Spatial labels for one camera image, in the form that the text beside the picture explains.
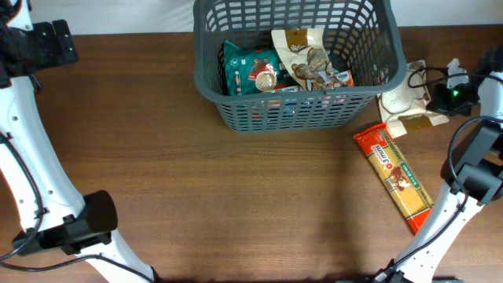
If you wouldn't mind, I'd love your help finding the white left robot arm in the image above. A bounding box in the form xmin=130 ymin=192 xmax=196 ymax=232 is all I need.
xmin=1 ymin=0 xmax=162 ymax=282

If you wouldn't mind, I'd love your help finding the orange San Remo spaghetti pack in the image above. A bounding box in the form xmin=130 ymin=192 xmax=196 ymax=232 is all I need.
xmin=353 ymin=123 xmax=434 ymax=233

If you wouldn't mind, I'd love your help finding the grey plastic basket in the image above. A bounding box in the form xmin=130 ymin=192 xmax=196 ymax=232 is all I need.
xmin=193 ymin=0 xmax=406 ymax=133

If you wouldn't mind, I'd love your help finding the white rice pouch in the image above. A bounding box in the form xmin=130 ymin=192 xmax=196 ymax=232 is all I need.
xmin=378 ymin=60 xmax=449 ymax=138

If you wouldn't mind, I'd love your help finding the multicolour tissue multipack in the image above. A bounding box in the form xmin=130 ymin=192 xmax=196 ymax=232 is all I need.
xmin=270 ymin=71 xmax=354 ymax=93

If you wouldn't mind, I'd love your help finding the beige brown nut pouch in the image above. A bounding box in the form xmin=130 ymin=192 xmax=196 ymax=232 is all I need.
xmin=271 ymin=28 xmax=348 ymax=91

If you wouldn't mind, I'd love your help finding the green Nescafe coffee bag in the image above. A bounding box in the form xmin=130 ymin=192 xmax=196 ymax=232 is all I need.
xmin=222 ymin=40 xmax=298 ymax=96

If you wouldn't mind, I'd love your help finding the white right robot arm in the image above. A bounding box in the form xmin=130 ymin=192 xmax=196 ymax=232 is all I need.
xmin=370 ymin=47 xmax=502 ymax=282

